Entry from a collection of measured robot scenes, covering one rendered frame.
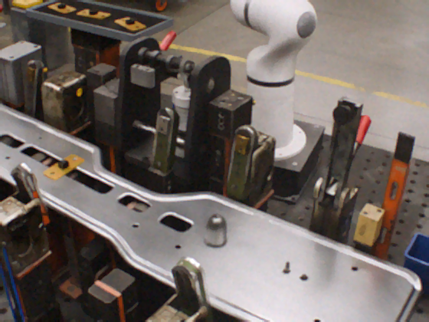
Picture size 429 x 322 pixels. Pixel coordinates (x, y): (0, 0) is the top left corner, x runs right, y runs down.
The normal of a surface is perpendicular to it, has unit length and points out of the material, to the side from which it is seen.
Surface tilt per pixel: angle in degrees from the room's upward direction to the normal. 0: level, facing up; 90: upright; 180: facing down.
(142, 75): 90
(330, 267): 0
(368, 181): 0
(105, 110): 90
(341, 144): 81
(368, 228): 90
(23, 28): 90
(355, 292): 0
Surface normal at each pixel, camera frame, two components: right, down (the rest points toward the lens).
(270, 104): -0.12, 0.56
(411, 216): 0.03, -0.84
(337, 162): -0.55, 0.30
